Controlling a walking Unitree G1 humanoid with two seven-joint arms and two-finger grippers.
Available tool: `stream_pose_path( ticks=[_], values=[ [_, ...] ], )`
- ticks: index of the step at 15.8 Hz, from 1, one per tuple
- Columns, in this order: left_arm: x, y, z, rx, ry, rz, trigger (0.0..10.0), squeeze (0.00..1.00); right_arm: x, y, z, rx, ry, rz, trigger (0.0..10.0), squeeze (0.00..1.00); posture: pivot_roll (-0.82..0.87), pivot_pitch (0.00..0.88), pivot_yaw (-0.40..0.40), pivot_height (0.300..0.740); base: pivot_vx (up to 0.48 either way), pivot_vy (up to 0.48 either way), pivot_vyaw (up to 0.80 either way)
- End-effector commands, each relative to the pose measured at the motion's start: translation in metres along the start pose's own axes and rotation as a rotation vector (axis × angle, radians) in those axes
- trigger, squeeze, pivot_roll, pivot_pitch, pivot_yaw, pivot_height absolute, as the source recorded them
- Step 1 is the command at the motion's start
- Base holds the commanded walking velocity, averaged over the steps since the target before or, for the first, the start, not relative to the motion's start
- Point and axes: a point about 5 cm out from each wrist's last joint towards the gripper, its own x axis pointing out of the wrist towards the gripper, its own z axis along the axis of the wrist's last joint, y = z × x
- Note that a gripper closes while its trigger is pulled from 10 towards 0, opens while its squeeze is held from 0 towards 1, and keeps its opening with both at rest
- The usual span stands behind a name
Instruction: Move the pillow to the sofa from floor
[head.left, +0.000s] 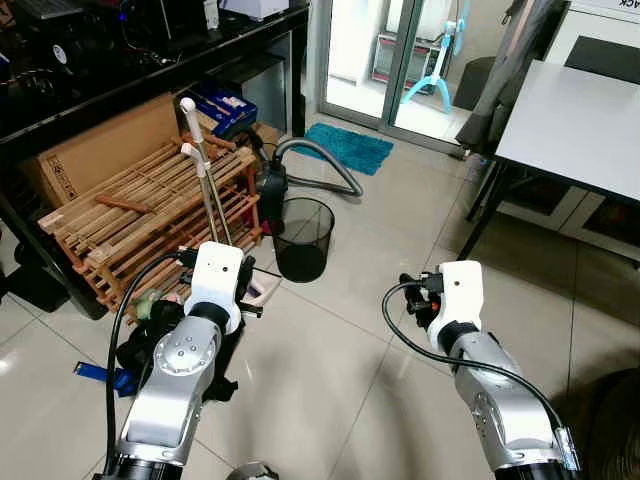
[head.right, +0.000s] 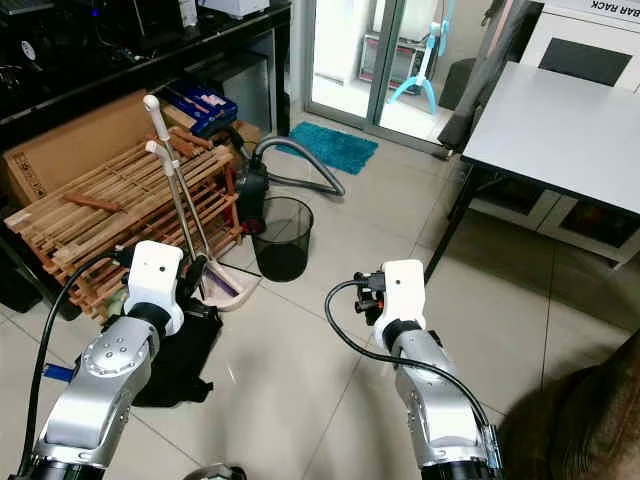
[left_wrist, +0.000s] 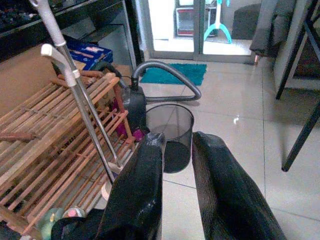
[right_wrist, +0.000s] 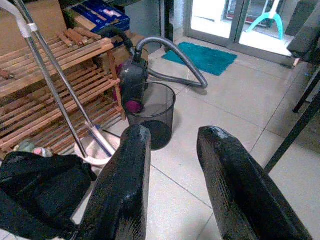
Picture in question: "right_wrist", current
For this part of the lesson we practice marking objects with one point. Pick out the blue cardboard box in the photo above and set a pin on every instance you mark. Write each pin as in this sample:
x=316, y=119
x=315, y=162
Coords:
x=102, y=16

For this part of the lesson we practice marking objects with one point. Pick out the black metal table leg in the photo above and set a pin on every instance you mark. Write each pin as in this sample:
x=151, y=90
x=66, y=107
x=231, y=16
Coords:
x=306, y=92
x=292, y=132

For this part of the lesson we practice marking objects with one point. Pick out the brown cardboard box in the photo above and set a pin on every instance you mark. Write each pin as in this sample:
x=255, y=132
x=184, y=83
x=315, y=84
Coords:
x=30, y=22

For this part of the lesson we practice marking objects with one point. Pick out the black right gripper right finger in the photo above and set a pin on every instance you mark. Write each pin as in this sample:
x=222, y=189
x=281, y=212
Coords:
x=240, y=195

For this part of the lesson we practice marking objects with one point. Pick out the teal floor mat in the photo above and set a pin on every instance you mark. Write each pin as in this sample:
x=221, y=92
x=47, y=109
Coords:
x=201, y=57

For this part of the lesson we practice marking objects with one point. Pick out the silver metal mop pole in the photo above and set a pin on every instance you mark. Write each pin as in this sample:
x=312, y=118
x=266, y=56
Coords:
x=47, y=75
x=67, y=82

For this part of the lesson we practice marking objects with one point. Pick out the black bag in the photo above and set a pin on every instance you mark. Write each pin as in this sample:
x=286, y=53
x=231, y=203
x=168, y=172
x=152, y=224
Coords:
x=37, y=190

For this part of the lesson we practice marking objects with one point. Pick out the white mop bucket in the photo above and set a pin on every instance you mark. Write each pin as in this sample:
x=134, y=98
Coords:
x=97, y=147

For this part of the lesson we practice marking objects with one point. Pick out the black mesh waste bin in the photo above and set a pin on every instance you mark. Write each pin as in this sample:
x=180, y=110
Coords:
x=156, y=117

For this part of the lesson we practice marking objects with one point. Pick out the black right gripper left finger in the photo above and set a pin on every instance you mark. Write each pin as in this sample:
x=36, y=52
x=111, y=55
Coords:
x=120, y=190

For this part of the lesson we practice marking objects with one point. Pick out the teal and white stand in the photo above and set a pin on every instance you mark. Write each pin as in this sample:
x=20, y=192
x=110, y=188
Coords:
x=268, y=18

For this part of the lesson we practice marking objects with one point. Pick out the grey canister vacuum cleaner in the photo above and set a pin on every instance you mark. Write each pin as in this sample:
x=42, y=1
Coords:
x=133, y=80

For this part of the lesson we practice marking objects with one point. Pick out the dark table top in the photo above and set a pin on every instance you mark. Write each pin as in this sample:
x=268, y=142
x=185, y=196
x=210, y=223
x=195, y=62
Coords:
x=306, y=32

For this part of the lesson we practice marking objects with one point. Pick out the wooden slatted shoe rack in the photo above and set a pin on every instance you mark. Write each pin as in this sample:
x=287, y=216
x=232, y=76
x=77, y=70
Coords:
x=50, y=82

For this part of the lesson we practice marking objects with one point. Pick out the glass sliding door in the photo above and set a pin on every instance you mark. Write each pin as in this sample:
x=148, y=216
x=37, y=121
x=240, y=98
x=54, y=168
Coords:
x=235, y=22

